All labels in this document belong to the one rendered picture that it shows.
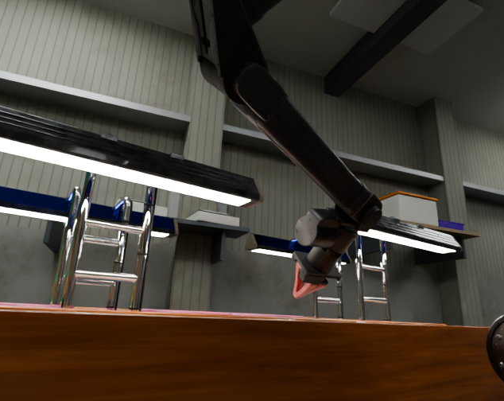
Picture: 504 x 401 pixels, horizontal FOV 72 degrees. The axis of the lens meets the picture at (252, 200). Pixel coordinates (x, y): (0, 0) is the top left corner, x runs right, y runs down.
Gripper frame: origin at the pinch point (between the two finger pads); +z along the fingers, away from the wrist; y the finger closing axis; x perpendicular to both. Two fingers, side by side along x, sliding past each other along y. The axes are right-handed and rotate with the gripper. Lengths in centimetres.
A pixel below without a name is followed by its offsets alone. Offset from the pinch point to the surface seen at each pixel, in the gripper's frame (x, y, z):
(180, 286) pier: -138, -54, 140
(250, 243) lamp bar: -62, -31, 34
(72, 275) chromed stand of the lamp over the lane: -18.9, 42.0, 18.9
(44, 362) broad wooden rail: 21, 49, -10
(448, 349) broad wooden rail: 21.3, -20.3, -9.7
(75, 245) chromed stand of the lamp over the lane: -24, 43, 15
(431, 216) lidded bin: -139, -261, 25
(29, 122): -27, 56, -11
